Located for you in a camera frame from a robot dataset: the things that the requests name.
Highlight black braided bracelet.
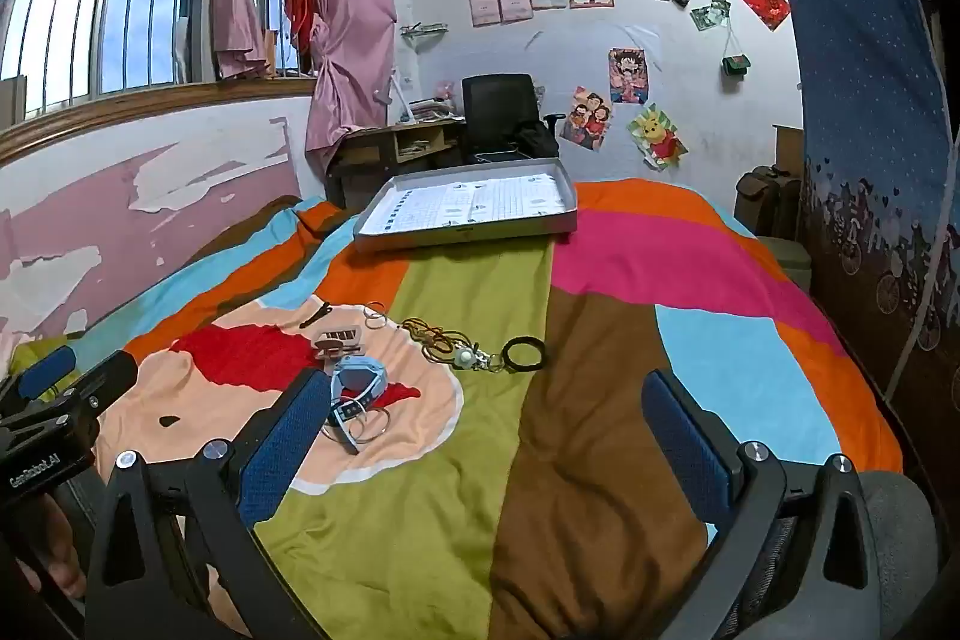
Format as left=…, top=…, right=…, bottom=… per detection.
left=501, top=336, right=545, bottom=373

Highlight blue printed curtain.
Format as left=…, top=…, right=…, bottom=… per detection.
left=765, top=0, right=960, bottom=401

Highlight yellow bear poster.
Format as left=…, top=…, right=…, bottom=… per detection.
left=628, top=104, right=687, bottom=167

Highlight thin wire bangles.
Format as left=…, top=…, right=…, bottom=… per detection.
left=322, top=396, right=372, bottom=444

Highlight cartoon family poster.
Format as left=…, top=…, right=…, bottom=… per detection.
left=559, top=85, right=614, bottom=152

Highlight brown wooden furniture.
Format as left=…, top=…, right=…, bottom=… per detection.
left=772, top=124, right=805, bottom=175

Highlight colourful patchwork blanket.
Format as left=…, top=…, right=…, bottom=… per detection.
left=0, top=179, right=905, bottom=640

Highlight small green hanging bag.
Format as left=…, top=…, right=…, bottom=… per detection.
left=721, top=21, right=752, bottom=79

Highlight blue smartwatch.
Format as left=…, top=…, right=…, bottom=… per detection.
left=324, top=356, right=387, bottom=455

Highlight wooden desk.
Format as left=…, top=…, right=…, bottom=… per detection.
left=326, top=119, right=466, bottom=210

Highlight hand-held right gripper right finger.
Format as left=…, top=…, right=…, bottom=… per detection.
left=641, top=368, right=905, bottom=640

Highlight person's left hand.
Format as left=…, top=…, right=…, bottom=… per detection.
left=30, top=494, right=89, bottom=600

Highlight green photo card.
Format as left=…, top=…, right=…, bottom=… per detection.
left=690, top=0, right=732, bottom=32

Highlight grey cardboard tray box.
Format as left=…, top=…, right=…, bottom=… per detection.
left=352, top=158, right=578, bottom=255

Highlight white link chain with clasp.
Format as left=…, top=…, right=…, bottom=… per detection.
left=450, top=344, right=512, bottom=376

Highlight anime character poster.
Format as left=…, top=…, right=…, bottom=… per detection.
left=609, top=47, right=650, bottom=105

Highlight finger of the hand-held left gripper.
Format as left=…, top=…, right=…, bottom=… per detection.
left=0, top=349, right=140, bottom=442
left=0, top=346, right=78, bottom=420

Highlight black bag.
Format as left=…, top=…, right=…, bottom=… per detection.
left=517, top=119, right=562, bottom=160

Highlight brown suitcase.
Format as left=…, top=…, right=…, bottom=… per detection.
left=733, top=164, right=803, bottom=240

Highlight wooden window sill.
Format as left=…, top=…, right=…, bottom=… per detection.
left=0, top=77, right=320, bottom=165

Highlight grey-green storage box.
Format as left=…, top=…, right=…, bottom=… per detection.
left=757, top=235, right=815, bottom=292

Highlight black office chair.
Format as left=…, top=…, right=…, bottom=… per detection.
left=459, top=74, right=567, bottom=165

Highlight stack of papers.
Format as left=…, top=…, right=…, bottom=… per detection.
left=409, top=96, right=460, bottom=124

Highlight printed paper sheet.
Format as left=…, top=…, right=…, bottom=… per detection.
left=373, top=175, right=567, bottom=232

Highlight dark cord necklace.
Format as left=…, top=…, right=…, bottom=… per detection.
left=397, top=317, right=477, bottom=362

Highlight red paper wall decoration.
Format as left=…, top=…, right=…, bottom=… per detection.
left=740, top=0, right=792, bottom=32

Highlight large silver bangle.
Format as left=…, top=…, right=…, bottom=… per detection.
left=351, top=404, right=392, bottom=441

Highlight white desk lamp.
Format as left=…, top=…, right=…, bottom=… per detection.
left=386, top=70, right=413, bottom=124

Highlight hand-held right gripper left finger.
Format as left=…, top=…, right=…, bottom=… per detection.
left=84, top=368, right=335, bottom=640

